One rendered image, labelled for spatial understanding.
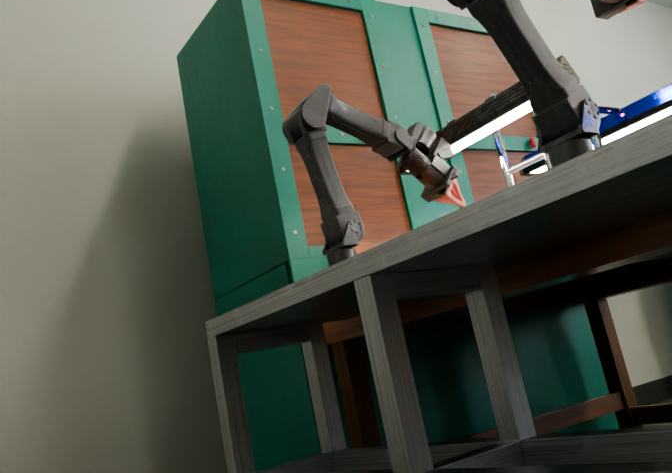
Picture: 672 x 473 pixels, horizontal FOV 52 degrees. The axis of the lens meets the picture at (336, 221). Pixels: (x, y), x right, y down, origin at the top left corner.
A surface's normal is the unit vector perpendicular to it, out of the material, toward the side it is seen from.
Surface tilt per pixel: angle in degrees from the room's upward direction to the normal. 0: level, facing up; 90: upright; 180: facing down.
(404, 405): 90
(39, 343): 90
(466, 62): 90
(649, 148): 90
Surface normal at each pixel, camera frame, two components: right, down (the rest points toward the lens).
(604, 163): -0.80, 0.02
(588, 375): 0.54, -0.29
